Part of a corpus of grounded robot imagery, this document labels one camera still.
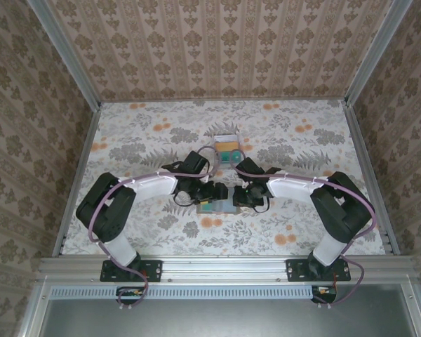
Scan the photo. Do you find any grey folding card holder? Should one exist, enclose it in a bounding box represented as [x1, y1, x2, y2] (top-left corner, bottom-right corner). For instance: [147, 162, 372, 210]
[195, 196, 242, 215]

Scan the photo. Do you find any clear acrylic card tray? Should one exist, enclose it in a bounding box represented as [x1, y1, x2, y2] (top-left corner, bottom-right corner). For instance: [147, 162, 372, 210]
[212, 133, 242, 170]

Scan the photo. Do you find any green card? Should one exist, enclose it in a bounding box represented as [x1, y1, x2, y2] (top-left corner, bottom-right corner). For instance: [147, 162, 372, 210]
[217, 150, 240, 165]

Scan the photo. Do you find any grey metal panel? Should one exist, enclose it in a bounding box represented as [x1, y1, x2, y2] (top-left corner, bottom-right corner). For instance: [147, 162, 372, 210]
[41, 298, 420, 337]

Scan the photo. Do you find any black connector board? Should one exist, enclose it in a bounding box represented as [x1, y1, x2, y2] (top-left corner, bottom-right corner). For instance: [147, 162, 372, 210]
[116, 286, 145, 305]
[311, 286, 338, 305]

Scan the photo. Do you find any right gripper thin black cable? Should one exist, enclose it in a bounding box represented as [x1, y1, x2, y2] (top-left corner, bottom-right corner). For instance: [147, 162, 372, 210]
[252, 196, 271, 213]

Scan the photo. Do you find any gripper thin black cable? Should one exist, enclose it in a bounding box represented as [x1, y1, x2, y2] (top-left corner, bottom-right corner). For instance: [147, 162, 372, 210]
[173, 191, 197, 208]
[252, 196, 271, 213]

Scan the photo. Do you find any left gripper thin black cable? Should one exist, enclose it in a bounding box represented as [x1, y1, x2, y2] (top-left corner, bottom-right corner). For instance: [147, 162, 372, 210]
[173, 191, 197, 208]

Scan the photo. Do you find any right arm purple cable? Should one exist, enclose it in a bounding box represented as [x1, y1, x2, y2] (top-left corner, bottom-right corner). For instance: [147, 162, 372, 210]
[229, 149, 377, 310]

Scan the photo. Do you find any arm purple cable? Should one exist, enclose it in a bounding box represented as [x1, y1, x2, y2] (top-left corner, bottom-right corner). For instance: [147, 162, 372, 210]
[229, 149, 377, 310]
[87, 145, 218, 310]

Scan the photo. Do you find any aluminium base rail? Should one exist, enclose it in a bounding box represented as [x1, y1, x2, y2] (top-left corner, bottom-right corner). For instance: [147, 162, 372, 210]
[38, 255, 414, 284]

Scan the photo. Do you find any white slotted cable duct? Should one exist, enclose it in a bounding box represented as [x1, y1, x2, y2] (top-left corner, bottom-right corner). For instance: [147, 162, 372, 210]
[51, 284, 338, 300]

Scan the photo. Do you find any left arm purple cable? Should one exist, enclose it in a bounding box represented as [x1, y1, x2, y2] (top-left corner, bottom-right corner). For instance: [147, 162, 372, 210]
[87, 145, 218, 310]

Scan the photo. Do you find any aluminium side rail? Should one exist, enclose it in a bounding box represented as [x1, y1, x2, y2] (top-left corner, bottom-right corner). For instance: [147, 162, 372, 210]
[51, 103, 102, 257]
[344, 100, 401, 257]

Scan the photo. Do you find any aluminium corner post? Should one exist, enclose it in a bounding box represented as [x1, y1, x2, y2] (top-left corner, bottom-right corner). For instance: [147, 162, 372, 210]
[27, 0, 102, 110]
[343, 0, 417, 108]

